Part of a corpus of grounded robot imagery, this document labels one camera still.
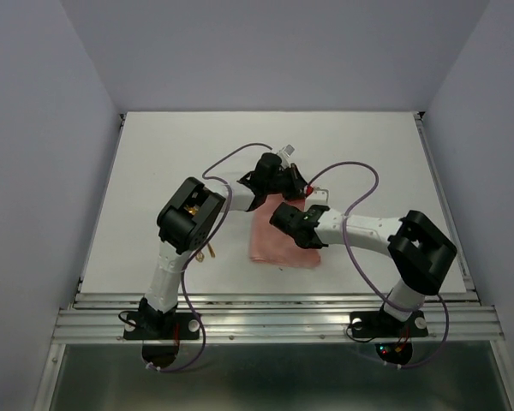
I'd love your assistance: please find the pink satin napkin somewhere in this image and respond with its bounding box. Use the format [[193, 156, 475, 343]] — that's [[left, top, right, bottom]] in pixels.
[[248, 194, 321, 269]]

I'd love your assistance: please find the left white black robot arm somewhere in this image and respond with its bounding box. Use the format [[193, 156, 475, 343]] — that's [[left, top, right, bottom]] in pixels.
[[132, 164, 308, 337]]

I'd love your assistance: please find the gold fork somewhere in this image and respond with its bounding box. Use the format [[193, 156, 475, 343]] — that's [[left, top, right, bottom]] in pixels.
[[206, 243, 216, 259]]

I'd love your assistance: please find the gold spoon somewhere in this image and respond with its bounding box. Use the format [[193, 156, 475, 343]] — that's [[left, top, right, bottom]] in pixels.
[[195, 252, 205, 263]]

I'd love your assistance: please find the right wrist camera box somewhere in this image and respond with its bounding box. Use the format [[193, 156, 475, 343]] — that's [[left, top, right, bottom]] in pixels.
[[305, 187, 329, 207]]

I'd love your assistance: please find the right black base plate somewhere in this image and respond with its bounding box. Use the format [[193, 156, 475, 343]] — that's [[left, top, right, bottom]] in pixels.
[[346, 310, 428, 339]]

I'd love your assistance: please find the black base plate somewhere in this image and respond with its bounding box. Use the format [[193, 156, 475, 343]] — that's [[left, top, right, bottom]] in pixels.
[[118, 311, 200, 341], [346, 310, 428, 339]]

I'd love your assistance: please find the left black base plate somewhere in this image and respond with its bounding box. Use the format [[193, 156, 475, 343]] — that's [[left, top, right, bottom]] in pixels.
[[118, 311, 200, 341]]

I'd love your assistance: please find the aluminium frame rail front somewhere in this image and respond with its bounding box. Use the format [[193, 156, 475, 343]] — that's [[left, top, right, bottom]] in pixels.
[[52, 292, 505, 344]]

